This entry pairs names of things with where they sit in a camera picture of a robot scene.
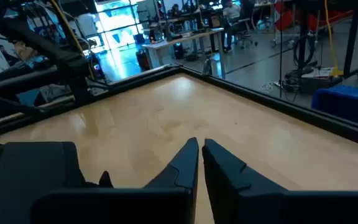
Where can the floor electronics box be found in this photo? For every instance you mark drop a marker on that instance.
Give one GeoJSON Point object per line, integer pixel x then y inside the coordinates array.
{"type": "Point", "coordinates": [315, 82]}

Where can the person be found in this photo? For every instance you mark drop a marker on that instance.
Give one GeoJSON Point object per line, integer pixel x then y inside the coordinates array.
{"type": "Point", "coordinates": [231, 12]}
{"type": "Point", "coordinates": [175, 11]}

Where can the black computer tower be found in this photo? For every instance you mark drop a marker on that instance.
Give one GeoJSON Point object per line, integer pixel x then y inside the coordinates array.
{"type": "Point", "coordinates": [96, 70]}

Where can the black table frame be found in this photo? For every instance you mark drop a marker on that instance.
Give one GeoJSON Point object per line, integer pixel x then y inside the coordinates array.
{"type": "Point", "coordinates": [291, 107]}

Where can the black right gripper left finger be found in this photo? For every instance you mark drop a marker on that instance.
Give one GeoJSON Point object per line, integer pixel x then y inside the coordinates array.
{"type": "Point", "coordinates": [179, 174]}

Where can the red storage bin rack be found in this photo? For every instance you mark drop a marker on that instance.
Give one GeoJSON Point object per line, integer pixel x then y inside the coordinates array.
{"type": "Point", "coordinates": [283, 18]}

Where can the black office chair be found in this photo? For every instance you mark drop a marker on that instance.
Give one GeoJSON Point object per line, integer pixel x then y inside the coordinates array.
{"type": "Point", "coordinates": [244, 26]}

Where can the blue plastic bin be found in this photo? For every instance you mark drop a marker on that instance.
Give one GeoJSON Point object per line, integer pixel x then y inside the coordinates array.
{"type": "Point", "coordinates": [346, 102]}

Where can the black stand pole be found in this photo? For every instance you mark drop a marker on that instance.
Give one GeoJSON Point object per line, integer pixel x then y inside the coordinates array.
{"type": "Point", "coordinates": [353, 37]}

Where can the small black computer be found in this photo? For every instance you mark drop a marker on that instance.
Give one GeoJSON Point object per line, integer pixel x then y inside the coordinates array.
{"type": "Point", "coordinates": [178, 51]}

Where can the light wooden desk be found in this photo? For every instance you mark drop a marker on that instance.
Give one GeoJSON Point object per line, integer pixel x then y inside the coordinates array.
{"type": "Point", "coordinates": [182, 39]}

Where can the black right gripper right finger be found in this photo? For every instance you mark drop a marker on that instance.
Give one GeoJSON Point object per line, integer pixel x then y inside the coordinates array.
{"type": "Point", "coordinates": [228, 186]}

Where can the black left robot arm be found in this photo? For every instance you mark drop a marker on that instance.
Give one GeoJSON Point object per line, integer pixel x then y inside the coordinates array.
{"type": "Point", "coordinates": [42, 46]}

